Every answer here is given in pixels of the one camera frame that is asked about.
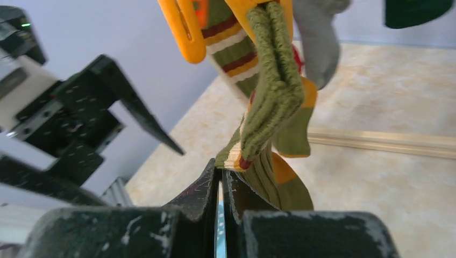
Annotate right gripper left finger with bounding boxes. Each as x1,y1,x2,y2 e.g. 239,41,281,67
18,160,217,258

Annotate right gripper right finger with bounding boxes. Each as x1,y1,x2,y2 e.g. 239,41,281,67
222,170,400,258

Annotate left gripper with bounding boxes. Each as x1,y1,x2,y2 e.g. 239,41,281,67
1,54,185,178

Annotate light blue plastic basket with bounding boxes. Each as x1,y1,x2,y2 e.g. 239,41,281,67
215,182,226,258

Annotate olive striped sock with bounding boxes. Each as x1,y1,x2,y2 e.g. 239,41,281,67
201,0,259,101

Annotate brown grey sock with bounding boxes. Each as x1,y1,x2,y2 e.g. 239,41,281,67
293,0,351,90

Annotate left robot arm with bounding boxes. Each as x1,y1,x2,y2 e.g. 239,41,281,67
1,5,184,181

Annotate orange clothes peg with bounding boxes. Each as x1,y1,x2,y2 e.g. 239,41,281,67
158,0,209,64

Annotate olive orange-heel sock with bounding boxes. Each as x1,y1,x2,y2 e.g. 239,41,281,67
215,2,317,211

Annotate wooden clothes rack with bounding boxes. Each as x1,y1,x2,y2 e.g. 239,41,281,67
308,127,455,159

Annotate dark green sock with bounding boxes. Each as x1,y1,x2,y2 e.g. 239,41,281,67
384,0,455,29

